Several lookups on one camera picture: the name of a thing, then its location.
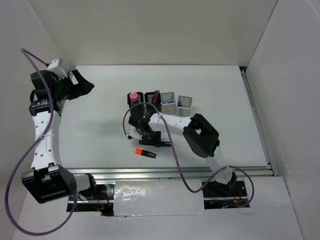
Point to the aluminium front rail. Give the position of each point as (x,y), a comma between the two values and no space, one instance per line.
(127,174)

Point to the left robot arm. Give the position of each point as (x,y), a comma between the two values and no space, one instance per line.
(47,179)

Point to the white front cover plate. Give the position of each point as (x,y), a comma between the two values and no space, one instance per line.
(155,198)

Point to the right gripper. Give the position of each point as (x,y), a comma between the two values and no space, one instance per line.
(156,142)

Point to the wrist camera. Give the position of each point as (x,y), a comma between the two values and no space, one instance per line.
(56,67)
(133,133)

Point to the green highlighter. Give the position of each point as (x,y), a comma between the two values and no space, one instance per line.
(165,144)

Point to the orange highlighter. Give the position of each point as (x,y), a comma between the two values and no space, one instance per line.
(145,153)

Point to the blue ballpoint pen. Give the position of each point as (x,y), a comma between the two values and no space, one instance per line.
(154,97)

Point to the blue eraser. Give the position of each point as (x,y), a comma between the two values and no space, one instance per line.
(169,101)

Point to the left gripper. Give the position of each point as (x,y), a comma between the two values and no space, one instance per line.
(83,88)

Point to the white container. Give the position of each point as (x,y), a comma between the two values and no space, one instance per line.
(168,109)
(185,110)

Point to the black container far left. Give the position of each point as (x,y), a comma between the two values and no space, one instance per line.
(138,109)

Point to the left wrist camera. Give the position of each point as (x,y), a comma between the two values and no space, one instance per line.
(56,67)

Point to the black container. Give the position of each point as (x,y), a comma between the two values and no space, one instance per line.
(138,109)
(148,98)

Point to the pink capped pen tube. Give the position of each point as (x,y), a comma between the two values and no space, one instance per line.
(134,98)

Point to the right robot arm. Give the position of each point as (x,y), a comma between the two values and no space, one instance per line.
(153,128)

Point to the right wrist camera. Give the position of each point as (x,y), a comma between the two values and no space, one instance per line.
(133,133)

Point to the white container far right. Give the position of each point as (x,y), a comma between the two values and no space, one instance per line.
(185,110)

